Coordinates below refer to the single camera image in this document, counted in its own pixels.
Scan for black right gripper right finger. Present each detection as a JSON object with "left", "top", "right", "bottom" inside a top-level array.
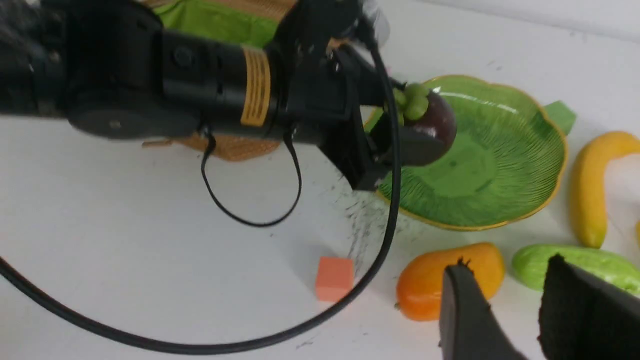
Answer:
[{"left": 538, "top": 255, "right": 640, "bottom": 360}]

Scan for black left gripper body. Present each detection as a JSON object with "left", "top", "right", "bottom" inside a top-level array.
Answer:
[{"left": 270, "top": 0, "right": 404, "bottom": 191}]

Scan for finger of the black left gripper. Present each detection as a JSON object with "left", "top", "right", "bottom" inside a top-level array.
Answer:
[{"left": 369, "top": 112, "right": 447, "bottom": 167}]

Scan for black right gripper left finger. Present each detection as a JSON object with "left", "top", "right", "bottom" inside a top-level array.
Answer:
[{"left": 438, "top": 258, "right": 526, "bottom": 360}]

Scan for dark purple mangosteen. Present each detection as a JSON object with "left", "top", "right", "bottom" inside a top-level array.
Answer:
[{"left": 393, "top": 83, "right": 457, "bottom": 167}]

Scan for orange mango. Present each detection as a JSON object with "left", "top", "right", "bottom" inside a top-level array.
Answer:
[{"left": 396, "top": 242, "right": 506, "bottom": 322}]

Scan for yellow banana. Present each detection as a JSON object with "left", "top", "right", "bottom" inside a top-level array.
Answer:
[{"left": 568, "top": 131, "right": 640, "bottom": 249}]

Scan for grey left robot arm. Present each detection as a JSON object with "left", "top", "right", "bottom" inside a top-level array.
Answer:
[{"left": 1, "top": 0, "right": 457, "bottom": 191}]

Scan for green leaf-shaped glass plate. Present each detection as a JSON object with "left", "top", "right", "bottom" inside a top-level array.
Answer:
[{"left": 400, "top": 74, "right": 569, "bottom": 231}]

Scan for woven wicker basket green lining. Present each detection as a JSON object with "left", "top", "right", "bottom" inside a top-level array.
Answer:
[{"left": 140, "top": 0, "right": 351, "bottom": 162}]

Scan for orange foam cube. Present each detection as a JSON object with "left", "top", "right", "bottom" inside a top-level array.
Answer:
[{"left": 314, "top": 256, "right": 355, "bottom": 303}]

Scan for green foam cube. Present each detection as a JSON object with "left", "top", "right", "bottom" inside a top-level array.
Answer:
[{"left": 543, "top": 100, "right": 578, "bottom": 137}]

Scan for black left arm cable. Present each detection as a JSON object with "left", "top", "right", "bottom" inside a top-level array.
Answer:
[{"left": 0, "top": 20, "right": 403, "bottom": 356}]

